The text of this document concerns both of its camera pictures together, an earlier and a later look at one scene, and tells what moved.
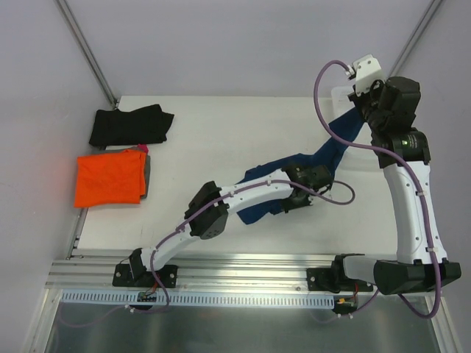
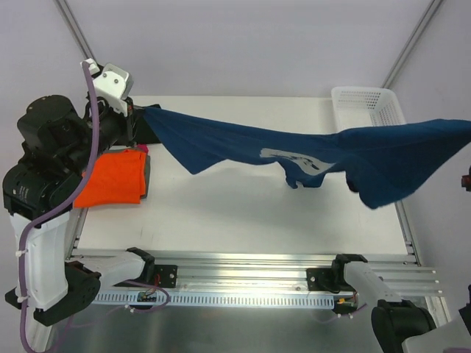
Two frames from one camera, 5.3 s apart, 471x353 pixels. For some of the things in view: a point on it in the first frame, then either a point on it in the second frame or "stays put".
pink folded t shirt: x=143 y=147 stays put
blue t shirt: x=344 y=132 → x=382 y=162
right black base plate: x=335 y=279 stays put
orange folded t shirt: x=111 y=179 stays put
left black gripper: x=323 y=177 → x=132 y=123
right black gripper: x=361 y=101 → x=467 y=180
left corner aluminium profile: x=113 y=101 stays put
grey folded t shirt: x=147 y=176 stays put
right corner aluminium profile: x=415 y=37 stays put
